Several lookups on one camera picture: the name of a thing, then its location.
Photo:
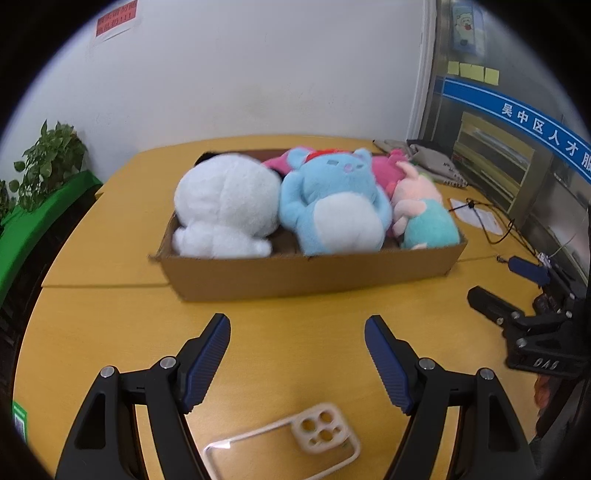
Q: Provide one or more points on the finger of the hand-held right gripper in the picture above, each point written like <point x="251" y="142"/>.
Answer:
<point x="528" y="271"/>
<point x="494" y="307"/>

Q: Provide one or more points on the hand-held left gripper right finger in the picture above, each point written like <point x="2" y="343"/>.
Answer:
<point x="385" y="364"/>

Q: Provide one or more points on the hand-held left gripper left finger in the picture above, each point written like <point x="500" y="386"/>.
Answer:
<point x="207" y="364"/>

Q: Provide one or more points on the small pink pig plush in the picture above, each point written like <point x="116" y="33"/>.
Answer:
<point x="425" y="221"/>

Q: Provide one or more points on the cardboard box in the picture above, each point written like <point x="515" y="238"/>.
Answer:
<point x="300" y="277"/>

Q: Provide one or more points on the white plush toy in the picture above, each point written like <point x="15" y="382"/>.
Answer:
<point x="221" y="203"/>

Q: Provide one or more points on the blue plush cat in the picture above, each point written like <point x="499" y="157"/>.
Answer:
<point x="332" y="203"/>

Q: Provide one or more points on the pink plush bear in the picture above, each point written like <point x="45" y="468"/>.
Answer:
<point x="385" y="168"/>

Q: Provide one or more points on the person's right forearm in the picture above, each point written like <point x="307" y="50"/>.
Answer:
<point x="561" y="415"/>

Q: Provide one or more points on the white paper sheet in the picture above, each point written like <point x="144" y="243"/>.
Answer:
<point x="485" y="217"/>

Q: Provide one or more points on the clear phone case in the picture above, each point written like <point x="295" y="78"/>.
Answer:
<point x="339" y="427"/>

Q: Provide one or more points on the yellow shelf behind glass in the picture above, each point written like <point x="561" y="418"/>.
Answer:
<point x="498" y="152"/>

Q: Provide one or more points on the grey cloth bag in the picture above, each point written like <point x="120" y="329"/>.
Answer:
<point x="434" y="161"/>

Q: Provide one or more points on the blue window banner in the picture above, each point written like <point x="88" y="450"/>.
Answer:
<point x="508" y="108"/>

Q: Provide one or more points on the green label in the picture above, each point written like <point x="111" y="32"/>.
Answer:
<point x="21" y="422"/>

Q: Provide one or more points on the yellow sticky note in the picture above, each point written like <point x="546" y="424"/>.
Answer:
<point x="478" y="72"/>
<point x="453" y="68"/>
<point x="491" y="76"/>
<point x="465" y="70"/>

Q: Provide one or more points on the green planter box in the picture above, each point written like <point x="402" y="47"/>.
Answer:
<point x="41" y="217"/>

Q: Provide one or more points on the blue cartoon poster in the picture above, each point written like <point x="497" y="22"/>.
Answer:
<point x="466" y="27"/>

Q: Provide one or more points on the green leafy plant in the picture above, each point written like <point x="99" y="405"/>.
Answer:
<point x="51" y="157"/>

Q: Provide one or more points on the red wall notice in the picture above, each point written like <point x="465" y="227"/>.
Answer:
<point x="115" y="21"/>

